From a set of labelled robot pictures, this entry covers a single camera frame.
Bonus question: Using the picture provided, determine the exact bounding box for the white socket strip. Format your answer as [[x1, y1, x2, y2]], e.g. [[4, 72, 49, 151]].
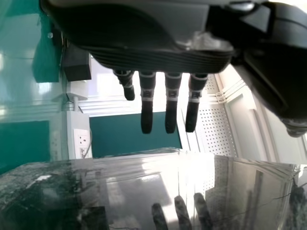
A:
[[72, 128, 93, 159]]

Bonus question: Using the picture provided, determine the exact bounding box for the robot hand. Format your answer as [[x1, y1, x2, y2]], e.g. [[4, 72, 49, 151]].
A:
[[39, 0, 307, 138]]

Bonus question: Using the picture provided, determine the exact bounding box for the black box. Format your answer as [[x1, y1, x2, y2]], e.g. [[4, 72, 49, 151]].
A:
[[62, 45, 92, 82]]

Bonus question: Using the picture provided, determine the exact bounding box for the white perforated cable duct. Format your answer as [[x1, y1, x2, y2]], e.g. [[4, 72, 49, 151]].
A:
[[181, 73, 242, 158]]

